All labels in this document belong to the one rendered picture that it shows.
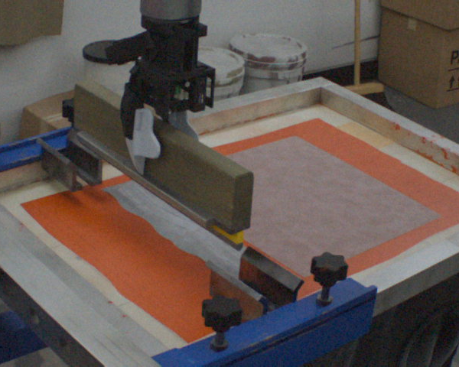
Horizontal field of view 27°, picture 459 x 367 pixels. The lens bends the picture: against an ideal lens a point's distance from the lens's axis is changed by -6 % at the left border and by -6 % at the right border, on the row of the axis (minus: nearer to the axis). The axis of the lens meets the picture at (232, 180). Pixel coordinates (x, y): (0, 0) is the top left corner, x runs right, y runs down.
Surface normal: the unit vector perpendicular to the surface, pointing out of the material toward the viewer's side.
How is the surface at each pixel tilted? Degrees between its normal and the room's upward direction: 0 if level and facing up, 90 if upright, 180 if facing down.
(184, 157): 90
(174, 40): 90
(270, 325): 0
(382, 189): 0
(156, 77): 90
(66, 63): 90
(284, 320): 0
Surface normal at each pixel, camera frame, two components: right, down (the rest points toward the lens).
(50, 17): 0.11, 0.42
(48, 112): 0.07, -0.90
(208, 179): -0.77, 0.24
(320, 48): 0.64, 0.38
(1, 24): 0.33, 0.41
